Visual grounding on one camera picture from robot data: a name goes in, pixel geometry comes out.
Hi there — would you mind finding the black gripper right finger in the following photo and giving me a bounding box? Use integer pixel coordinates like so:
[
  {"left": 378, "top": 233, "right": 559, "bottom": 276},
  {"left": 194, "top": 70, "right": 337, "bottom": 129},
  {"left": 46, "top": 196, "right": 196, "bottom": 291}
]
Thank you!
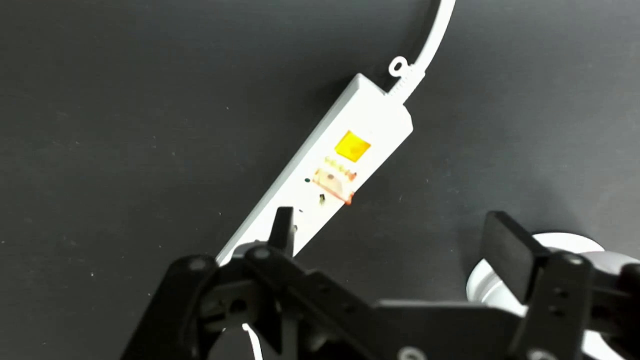
[{"left": 480, "top": 210, "right": 597, "bottom": 360}]

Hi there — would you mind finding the white power strip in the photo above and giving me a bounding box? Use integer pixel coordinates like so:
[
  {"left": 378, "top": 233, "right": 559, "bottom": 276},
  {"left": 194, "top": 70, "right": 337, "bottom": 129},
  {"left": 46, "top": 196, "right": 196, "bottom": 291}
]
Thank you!
[{"left": 217, "top": 71, "right": 417, "bottom": 267}]

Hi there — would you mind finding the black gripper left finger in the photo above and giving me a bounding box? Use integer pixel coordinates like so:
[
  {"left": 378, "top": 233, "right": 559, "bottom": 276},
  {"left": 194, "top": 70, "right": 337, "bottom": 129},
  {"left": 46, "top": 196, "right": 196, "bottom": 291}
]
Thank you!
[{"left": 119, "top": 205, "right": 297, "bottom": 360}]

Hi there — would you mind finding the white power strip cable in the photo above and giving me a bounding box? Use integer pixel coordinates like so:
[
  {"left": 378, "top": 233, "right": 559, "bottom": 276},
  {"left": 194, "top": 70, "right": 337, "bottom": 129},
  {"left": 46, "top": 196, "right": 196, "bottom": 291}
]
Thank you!
[{"left": 386, "top": 0, "right": 461, "bottom": 108}]

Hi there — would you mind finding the white electric kettle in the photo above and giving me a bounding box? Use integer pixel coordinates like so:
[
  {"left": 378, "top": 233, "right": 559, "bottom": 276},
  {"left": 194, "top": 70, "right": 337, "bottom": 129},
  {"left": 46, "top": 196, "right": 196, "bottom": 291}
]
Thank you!
[{"left": 467, "top": 230, "right": 640, "bottom": 360}]

